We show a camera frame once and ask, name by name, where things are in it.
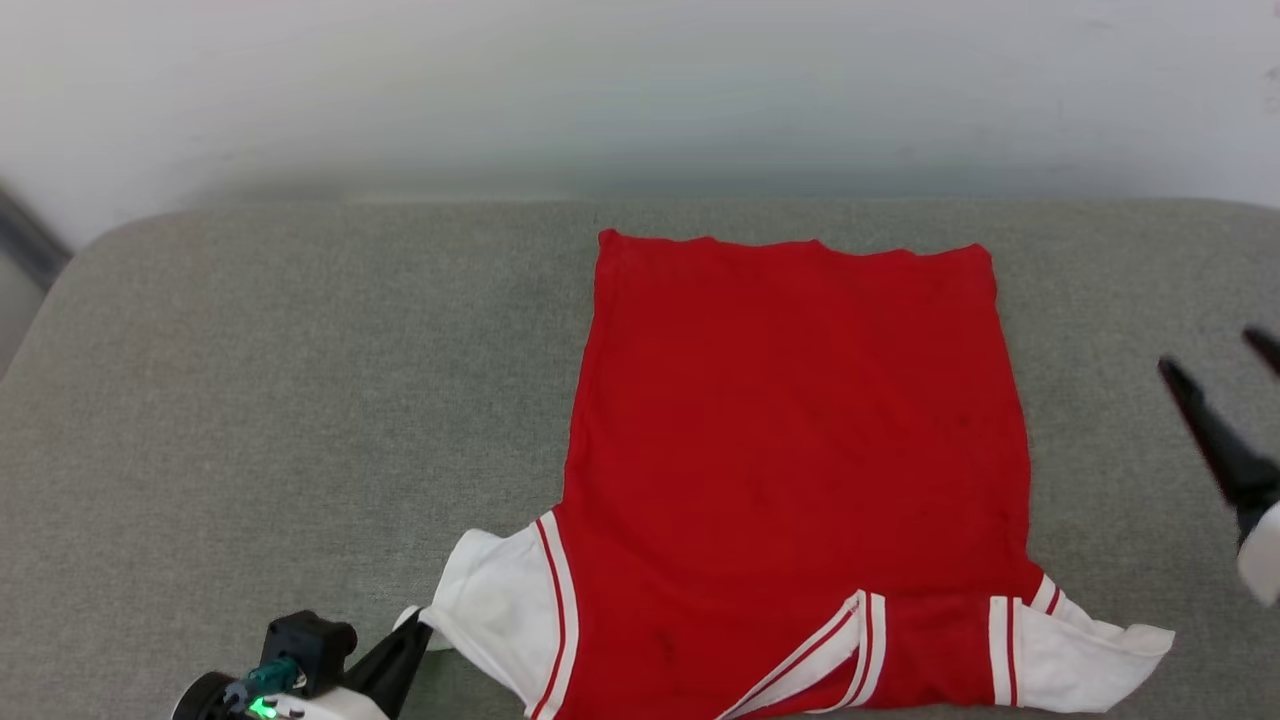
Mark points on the grey fabric sofa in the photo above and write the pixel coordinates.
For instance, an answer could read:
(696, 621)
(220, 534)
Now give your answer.
(300, 400)

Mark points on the red and white garment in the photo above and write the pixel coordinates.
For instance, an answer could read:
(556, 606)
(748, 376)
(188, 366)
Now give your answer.
(790, 450)

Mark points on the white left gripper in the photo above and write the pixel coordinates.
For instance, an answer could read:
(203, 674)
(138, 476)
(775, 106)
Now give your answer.
(305, 645)

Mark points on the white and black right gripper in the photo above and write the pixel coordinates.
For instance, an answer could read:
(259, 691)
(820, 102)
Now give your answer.
(1265, 560)

